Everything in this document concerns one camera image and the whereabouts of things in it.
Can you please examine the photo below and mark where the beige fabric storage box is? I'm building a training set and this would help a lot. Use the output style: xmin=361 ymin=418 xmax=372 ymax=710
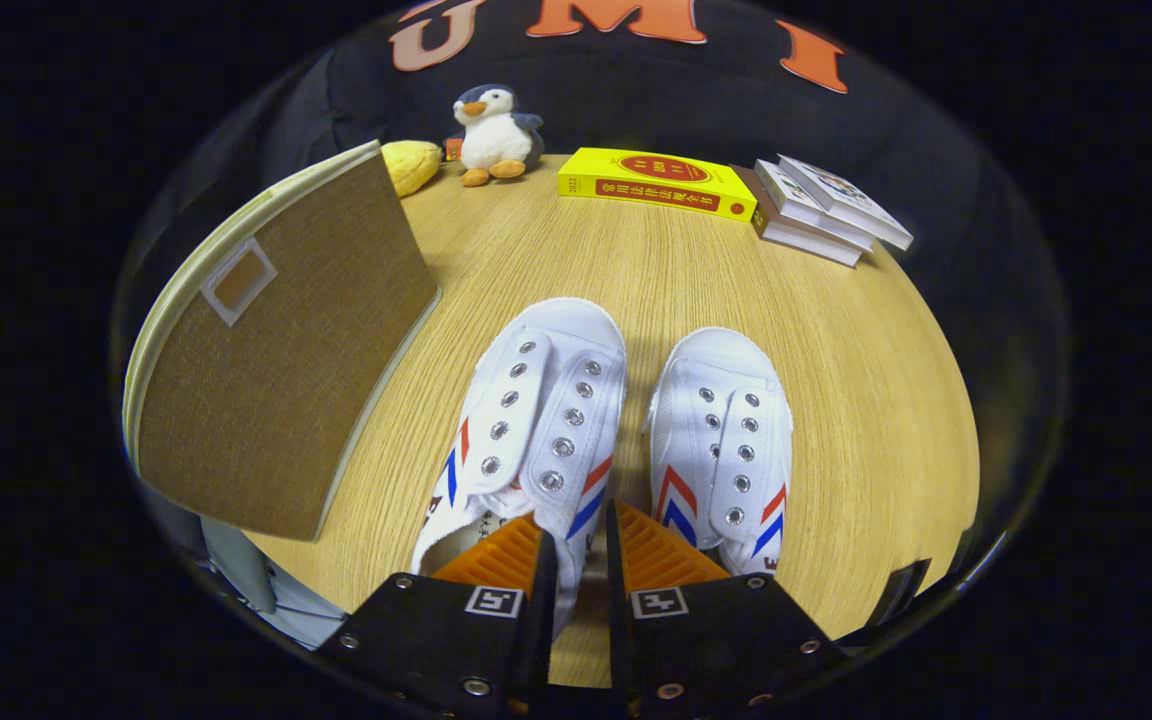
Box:
xmin=122 ymin=139 xmax=442 ymax=543

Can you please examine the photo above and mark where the yellow bun plush toy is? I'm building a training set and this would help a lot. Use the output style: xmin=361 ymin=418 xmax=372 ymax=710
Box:
xmin=380 ymin=140 xmax=443 ymax=198

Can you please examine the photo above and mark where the white illustrated book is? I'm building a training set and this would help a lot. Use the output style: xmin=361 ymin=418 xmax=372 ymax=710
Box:
xmin=754 ymin=158 xmax=877 ymax=254
xmin=777 ymin=153 xmax=915 ymax=252

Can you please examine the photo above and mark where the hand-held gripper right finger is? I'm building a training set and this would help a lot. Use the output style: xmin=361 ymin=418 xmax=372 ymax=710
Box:
xmin=606 ymin=499 xmax=847 ymax=720

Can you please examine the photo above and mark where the dark rectangular block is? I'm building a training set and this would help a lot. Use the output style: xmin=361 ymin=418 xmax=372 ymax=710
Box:
xmin=871 ymin=558 xmax=934 ymax=629

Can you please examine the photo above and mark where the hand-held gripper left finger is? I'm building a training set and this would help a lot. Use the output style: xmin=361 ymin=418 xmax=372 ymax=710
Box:
xmin=316 ymin=513 xmax=559 ymax=720

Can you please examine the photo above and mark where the yellow book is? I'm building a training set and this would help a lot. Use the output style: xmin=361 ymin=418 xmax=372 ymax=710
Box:
xmin=557 ymin=147 xmax=759 ymax=222

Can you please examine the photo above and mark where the white striped canvas shoe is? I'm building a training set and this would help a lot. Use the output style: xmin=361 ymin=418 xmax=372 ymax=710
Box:
xmin=644 ymin=327 xmax=795 ymax=578
xmin=411 ymin=297 xmax=629 ymax=641

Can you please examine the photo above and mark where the penguin plush toy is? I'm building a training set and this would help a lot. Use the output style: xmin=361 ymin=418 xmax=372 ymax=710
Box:
xmin=452 ymin=84 xmax=545 ymax=188

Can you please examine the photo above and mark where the grey cloth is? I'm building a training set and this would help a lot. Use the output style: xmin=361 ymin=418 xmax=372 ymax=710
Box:
xmin=198 ymin=515 xmax=349 ymax=649

